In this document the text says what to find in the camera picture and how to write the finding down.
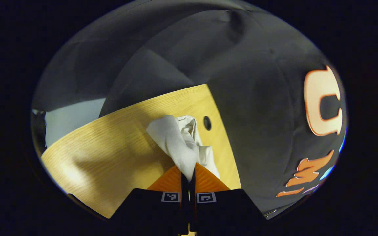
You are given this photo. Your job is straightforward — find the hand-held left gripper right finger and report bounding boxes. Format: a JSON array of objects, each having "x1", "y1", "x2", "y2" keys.
[{"x1": 189, "y1": 163, "x2": 266, "y2": 236}]

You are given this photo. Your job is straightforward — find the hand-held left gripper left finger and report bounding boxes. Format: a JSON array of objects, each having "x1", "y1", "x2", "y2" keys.
[{"x1": 109, "y1": 165, "x2": 189, "y2": 236}]

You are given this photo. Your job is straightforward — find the white jeans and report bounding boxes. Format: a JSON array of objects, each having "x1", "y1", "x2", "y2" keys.
[{"x1": 146, "y1": 115, "x2": 221, "y2": 182}]

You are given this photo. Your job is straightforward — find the black backdrop cloth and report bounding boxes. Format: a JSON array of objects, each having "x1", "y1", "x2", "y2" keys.
[{"x1": 31, "y1": 0, "x2": 348, "y2": 215}]

